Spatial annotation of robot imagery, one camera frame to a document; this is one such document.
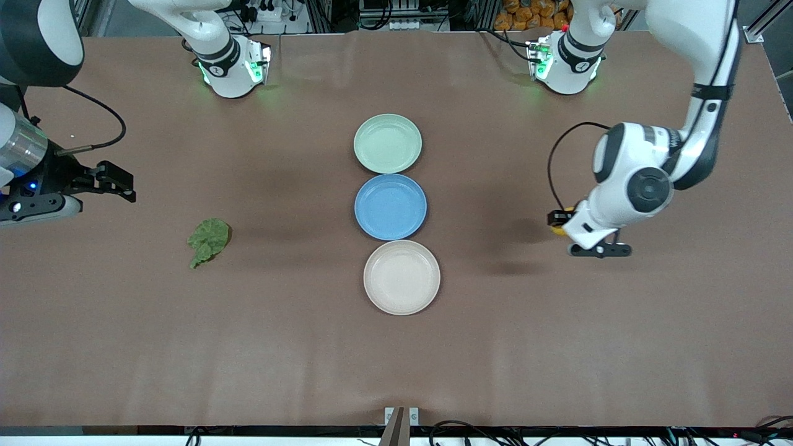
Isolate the green lettuce leaf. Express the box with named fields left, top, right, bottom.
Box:
left=188, top=218, right=232, bottom=269

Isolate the base connector box green light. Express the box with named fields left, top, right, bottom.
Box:
left=247, top=40, right=272, bottom=85
left=527, top=36, right=553, bottom=81

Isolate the brown table cover sheet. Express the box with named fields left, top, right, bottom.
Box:
left=0, top=30, right=793, bottom=429

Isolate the pale beige round plate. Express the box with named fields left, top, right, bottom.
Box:
left=363, top=240, right=441, bottom=316

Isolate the blue round plate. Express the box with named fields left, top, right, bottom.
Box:
left=354, top=173, right=428, bottom=242

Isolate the pale green round plate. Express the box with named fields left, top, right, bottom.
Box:
left=353, top=113, right=423, bottom=175

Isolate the pile of orange fruit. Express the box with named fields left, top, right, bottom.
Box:
left=494, top=0, right=574, bottom=32

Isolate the white power strip with plugs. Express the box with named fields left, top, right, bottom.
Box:
left=245, top=0, right=284, bottom=24

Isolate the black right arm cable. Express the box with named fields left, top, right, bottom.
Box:
left=55, top=85, right=127, bottom=155

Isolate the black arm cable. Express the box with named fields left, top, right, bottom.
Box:
left=547, top=121, right=614, bottom=212
left=55, top=85, right=127, bottom=155

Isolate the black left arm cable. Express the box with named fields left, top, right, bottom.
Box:
left=547, top=121, right=614, bottom=212

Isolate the aluminium frame profile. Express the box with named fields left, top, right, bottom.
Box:
left=742, top=0, right=793, bottom=44

